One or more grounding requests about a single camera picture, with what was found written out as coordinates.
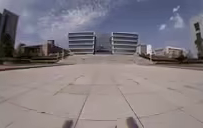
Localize wide concrete stairs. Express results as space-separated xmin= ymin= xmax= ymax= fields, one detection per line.
xmin=57 ymin=54 xmax=155 ymax=66

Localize striped twin-block building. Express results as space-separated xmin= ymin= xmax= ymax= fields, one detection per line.
xmin=67 ymin=31 xmax=140 ymax=56

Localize pale paved plaza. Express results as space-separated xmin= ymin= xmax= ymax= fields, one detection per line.
xmin=0 ymin=62 xmax=203 ymax=128

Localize small white building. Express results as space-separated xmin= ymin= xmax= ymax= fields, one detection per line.
xmin=136 ymin=43 xmax=154 ymax=57

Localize low brown building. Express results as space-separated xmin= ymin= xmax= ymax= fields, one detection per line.
xmin=17 ymin=39 xmax=70 ymax=61

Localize robot's own part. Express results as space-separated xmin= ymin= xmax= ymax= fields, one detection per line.
xmin=126 ymin=116 xmax=140 ymax=128
xmin=62 ymin=119 xmax=75 ymax=128

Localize reddish kerb strip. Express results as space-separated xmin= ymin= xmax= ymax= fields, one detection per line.
xmin=0 ymin=64 xmax=65 ymax=73

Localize dark trees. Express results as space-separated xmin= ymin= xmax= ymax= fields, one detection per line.
xmin=0 ymin=33 xmax=17 ymax=60

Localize tall dark building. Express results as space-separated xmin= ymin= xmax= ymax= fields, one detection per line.
xmin=0 ymin=6 xmax=20 ymax=58

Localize tall pale building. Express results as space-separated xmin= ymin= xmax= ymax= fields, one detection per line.
xmin=189 ymin=13 xmax=203 ymax=61

